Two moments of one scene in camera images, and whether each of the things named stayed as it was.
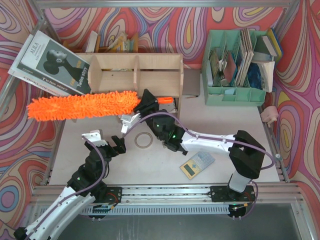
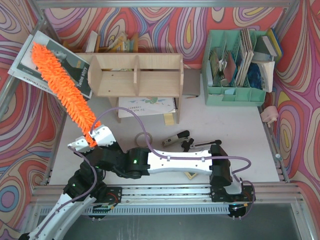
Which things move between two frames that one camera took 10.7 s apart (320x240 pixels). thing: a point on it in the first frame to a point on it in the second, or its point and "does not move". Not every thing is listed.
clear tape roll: x=143 y=140 does not move
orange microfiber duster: x=68 y=106 to x=70 y=96
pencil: x=191 y=97 does not move
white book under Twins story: x=13 y=72 does not move
